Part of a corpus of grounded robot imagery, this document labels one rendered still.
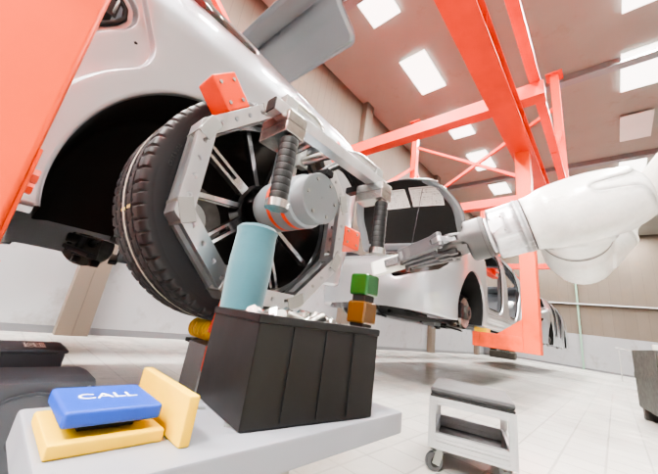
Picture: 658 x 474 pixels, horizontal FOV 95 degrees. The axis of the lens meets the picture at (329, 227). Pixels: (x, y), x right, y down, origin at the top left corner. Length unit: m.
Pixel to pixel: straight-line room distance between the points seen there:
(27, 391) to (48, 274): 3.91
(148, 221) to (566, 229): 0.77
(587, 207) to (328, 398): 0.44
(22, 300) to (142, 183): 3.91
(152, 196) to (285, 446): 0.58
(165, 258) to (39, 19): 0.44
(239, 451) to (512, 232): 0.47
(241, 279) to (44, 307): 4.10
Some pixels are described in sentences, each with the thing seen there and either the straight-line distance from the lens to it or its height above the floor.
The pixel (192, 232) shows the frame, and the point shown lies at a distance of 0.70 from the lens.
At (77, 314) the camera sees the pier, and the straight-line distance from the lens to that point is 4.54.
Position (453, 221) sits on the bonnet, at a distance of 4.15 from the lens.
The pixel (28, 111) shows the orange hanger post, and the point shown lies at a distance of 0.60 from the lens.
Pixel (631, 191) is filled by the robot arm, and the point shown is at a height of 0.79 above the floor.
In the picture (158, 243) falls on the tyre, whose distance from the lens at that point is 0.77.
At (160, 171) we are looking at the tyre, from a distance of 0.79.
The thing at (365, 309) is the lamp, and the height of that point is 0.59.
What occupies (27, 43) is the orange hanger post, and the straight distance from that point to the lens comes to 0.64.
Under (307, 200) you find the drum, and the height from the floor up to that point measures 0.83.
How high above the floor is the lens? 0.57
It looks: 17 degrees up
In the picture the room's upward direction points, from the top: 8 degrees clockwise
